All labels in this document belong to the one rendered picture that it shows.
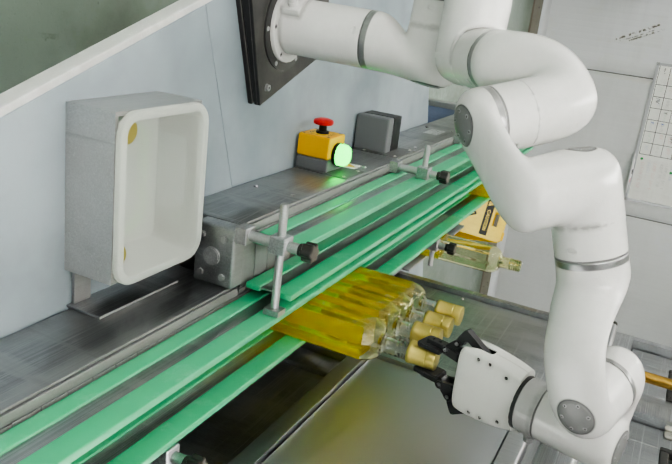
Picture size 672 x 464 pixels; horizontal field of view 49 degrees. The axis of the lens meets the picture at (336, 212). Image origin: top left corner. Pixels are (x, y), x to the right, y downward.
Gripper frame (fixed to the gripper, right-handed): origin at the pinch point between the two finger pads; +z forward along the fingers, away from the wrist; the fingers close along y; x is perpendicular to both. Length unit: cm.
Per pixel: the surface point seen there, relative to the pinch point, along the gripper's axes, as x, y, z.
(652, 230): -574, -116, 132
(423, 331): -3.4, 1.6, 4.2
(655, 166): -569, -60, 141
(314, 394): 6.1, -11.8, 16.3
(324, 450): 15.1, -12.6, 5.9
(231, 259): 18.8, 11.0, 24.7
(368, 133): -44, 20, 51
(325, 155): -18.6, 19.5, 41.3
